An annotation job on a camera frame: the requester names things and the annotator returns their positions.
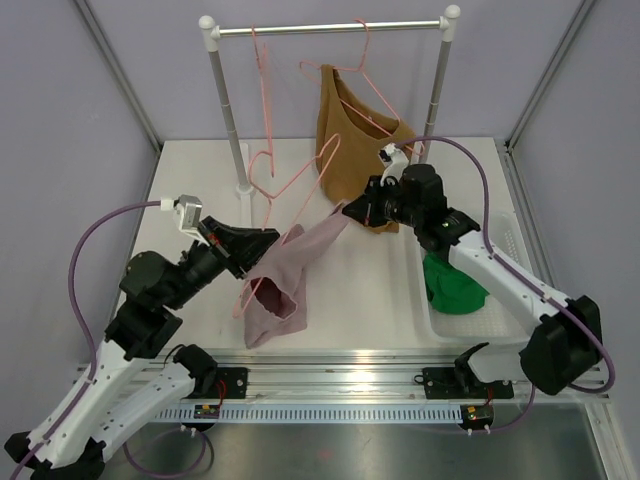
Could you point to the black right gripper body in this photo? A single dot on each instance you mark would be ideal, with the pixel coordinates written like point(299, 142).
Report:
point(389, 204)

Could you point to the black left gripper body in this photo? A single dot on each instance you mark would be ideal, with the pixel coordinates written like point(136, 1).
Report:
point(201, 267)

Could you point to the pink hanger of green top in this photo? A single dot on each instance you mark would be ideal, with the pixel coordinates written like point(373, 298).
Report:
point(261, 53)

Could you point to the mauve pink tank top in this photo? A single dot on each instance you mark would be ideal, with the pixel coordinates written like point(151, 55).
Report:
point(274, 298)

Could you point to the green tank top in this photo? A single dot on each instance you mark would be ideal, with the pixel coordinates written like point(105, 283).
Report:
point(450, 291)

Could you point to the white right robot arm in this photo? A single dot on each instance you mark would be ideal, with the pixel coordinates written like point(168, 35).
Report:
point(563, 335)

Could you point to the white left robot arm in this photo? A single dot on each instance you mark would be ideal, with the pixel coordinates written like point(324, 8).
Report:
point(78, 438)

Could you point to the tan brown tank top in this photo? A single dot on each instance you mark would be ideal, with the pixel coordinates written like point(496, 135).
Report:
point(349, 137)

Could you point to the white plastic basket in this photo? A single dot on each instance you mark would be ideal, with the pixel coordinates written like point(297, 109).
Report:
point(493, 322)

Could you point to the white clothes rack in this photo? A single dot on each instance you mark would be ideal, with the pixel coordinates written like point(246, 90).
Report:
point(212, 34)

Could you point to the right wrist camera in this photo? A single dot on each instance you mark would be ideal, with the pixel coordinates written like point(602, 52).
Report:
point(395, 162)

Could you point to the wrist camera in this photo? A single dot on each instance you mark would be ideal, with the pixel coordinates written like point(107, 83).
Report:
point(395, 162)
point(186, 213)

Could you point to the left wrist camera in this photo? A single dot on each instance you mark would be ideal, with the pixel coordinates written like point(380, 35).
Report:
point(186, 213)

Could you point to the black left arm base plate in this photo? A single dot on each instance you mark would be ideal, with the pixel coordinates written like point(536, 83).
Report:
point(231, 381)

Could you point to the aluminium front rail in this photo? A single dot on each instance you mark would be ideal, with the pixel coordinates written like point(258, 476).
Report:
point(334, 376)

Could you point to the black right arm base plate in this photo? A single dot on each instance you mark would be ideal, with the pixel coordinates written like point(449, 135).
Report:
point(440, 383)

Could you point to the white slotted cable duct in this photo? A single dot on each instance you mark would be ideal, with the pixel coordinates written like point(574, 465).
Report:
point(236, 413)

